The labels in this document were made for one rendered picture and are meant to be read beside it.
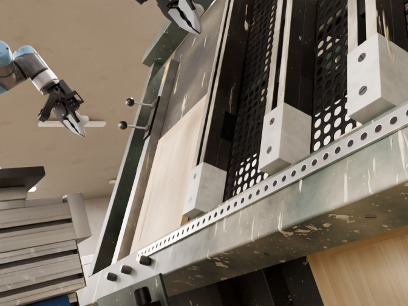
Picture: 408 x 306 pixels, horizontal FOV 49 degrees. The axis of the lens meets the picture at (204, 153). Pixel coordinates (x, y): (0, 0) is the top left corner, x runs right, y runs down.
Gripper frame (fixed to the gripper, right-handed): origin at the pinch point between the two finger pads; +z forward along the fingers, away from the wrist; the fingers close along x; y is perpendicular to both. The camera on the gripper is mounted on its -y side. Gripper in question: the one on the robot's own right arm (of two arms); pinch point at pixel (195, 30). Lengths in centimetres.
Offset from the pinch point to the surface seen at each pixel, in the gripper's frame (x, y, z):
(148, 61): 92, 82, -19
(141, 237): 61, -7, 37
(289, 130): -17.7, -20.1, 28.6
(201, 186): 13.0, -17.3, 30.4
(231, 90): 10.1, 11.0, 16.7
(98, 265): 97, -6, 40
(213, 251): 6, -32, 40
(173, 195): 40, -3, 32
